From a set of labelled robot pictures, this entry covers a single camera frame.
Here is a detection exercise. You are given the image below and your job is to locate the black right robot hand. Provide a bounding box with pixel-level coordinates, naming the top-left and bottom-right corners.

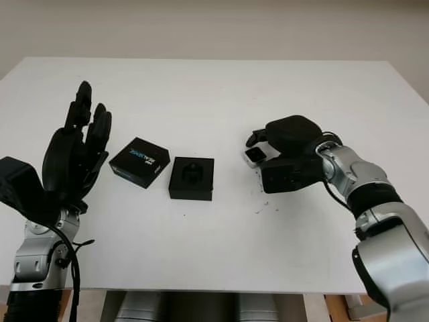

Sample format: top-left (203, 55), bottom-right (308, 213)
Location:
top-left (246, 115), bottom-right (324, 159)

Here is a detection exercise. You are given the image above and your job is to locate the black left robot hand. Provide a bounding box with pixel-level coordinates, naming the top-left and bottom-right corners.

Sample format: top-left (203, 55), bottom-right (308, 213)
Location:
top-left (40, 80), bottom-right (113, 204)

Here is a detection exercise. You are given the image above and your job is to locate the small silver depth camera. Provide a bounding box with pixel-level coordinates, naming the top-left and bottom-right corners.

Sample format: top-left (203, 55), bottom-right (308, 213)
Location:
top-left (243, 147), bottom-right (269, 168)

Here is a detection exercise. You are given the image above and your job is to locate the black RealSense box lid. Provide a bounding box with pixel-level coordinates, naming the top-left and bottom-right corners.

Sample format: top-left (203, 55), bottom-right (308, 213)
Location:
top-left (109, 136), bottom-right (171, 189)

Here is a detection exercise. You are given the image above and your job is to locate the white table leg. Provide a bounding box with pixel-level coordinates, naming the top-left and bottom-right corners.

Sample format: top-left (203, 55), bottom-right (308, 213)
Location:
top-left (345, 294), bottom-right (365, 319)

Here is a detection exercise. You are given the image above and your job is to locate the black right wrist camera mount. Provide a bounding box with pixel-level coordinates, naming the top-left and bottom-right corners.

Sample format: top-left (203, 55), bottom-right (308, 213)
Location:
top-left (260, 156), bottom-right (324, 195)

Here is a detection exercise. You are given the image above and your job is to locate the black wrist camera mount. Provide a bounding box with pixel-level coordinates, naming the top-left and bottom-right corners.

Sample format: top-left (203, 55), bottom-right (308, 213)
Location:
top-left (260, 156), bottom-right (324, 195)
top-left (0, 156), bottom-right (90, 215)

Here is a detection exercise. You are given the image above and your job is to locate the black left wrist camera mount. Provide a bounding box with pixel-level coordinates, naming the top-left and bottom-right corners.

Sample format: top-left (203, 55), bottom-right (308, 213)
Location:
top-left (0, 156), bottom-right (90, 215)

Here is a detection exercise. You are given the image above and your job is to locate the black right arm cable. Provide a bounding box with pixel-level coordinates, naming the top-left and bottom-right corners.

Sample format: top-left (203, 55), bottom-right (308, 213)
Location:
top-left (318, 131), bottom-right (361, 235)

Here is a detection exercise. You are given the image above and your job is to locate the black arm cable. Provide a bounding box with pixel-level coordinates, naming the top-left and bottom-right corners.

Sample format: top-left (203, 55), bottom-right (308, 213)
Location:
top-left (43, 223), bottom-right (95, 322)
top-left (318, 131), bottom-right (361, 235)

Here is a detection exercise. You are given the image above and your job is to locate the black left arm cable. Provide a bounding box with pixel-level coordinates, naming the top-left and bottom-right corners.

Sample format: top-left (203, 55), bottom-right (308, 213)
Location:
top-left (43, 223), bottom-right (95, 322)

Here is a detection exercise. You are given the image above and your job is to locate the black camera box base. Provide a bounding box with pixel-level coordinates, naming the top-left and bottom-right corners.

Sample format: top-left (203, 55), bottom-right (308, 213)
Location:
top-left (168, 156), bottom-right (215, 202)

